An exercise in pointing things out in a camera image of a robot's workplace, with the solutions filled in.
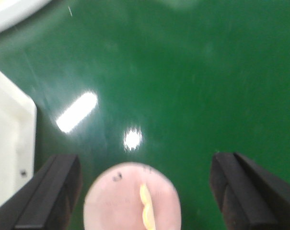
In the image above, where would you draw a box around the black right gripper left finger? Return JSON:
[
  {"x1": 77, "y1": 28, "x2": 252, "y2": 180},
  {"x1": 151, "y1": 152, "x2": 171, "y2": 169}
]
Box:
[{"x1": 0, "y1": 154, "x2": 82, "y2": 230}]

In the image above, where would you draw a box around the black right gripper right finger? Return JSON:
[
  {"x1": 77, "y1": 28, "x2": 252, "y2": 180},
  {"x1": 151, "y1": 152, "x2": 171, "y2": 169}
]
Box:
[{"x1": 211, "y1": 153, "x2": 290, "y2": 230}]

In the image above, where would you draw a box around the pink round plush toy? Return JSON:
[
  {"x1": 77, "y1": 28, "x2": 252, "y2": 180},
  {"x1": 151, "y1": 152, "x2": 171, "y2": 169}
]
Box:
[{"x1": 83, "y1": 162, "x2": 182, "y2": 230}]

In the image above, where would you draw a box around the white plastic tote box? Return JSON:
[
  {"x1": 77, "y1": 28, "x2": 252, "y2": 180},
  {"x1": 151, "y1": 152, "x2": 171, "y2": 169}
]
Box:
[{"x1": 0, "y1": 71, "x2": 37, "y2": 206}]

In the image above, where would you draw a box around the white inner ring guard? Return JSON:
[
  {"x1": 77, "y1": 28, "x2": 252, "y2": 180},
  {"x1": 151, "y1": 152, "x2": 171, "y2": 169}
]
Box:
[{"x1": 0, "y1": 0, "x2": 51, "y2": 33}]

